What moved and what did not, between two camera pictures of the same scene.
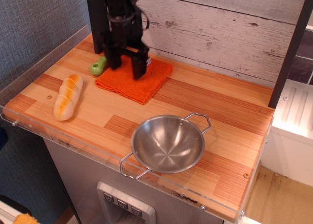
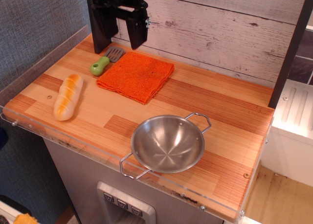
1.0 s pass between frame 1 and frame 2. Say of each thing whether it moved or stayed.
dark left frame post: stayed
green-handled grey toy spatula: stayed
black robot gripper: moved
